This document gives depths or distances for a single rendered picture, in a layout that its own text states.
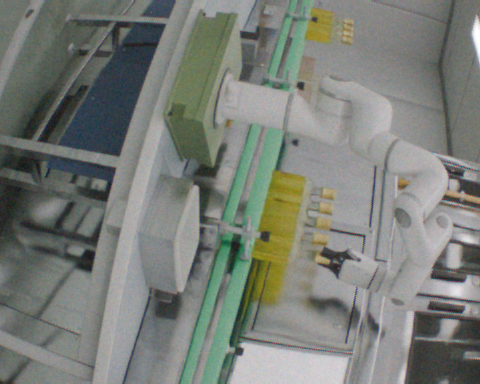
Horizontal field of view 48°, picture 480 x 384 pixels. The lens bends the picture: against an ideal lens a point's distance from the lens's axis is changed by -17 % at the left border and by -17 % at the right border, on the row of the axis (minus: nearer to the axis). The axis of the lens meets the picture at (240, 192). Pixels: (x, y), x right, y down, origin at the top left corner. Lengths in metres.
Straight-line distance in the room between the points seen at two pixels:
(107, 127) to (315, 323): 0.84
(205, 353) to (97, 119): 0.80
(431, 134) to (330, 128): 5.68
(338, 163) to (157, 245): 1.00
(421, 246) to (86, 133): 1.04
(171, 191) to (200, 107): 0.20
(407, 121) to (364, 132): 5.75
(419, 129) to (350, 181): 4.97
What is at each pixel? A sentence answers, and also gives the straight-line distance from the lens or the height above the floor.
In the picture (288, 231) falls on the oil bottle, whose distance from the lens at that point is 1.72.
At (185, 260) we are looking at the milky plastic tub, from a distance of 1.53.
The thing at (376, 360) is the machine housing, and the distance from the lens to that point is 1.75.
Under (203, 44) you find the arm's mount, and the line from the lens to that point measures 1.41.
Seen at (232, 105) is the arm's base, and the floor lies 0.88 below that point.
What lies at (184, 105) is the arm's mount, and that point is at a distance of 1.34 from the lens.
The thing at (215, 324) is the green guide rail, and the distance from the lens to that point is 1.53.
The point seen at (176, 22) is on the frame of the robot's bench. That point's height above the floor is 0.68.
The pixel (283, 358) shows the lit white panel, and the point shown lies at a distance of 1.68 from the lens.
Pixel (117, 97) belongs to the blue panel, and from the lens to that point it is 1.95.
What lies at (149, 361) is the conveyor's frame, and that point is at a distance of 1.46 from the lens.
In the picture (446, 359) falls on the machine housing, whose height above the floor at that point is 1.66.
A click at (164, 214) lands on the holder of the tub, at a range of 1.35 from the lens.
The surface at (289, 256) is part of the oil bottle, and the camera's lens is 1.69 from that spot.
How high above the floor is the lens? 1.08
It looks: 6 degrees down
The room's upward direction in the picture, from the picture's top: 101 degrees clockwise
